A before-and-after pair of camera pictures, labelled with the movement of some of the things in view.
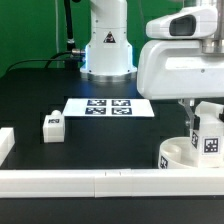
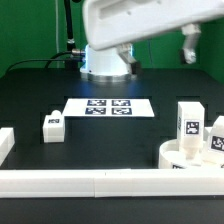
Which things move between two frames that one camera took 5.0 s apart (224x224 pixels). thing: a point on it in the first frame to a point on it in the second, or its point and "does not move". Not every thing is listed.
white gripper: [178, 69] to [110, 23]
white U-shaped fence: [103, 183] does not move
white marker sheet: [107, 107] does not move
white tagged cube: [207, 142] to [190, 127]
